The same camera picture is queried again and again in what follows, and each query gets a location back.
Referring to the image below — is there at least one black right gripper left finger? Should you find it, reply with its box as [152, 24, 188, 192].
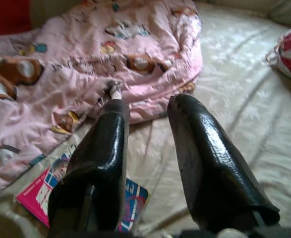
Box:
[47, 81, 131, 238]

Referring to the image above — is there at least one colourful comic magazine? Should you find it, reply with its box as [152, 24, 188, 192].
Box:
[15, 148, 152, 233]

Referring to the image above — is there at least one pink cartoon print blanket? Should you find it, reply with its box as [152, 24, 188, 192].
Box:
[0, 0, 203, 204]

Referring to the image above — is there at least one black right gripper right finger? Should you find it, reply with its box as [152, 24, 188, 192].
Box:
[167, 93, 281, 233]

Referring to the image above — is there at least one beige pillow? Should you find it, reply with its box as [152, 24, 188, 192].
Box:
[193, 0, 291, 28]

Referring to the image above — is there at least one beige floral bedsheet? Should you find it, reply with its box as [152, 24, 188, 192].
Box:
[0, 2, 291, 238]

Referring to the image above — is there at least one red mattress cover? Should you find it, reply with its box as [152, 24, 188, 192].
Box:
[0, 0, 33, 38]

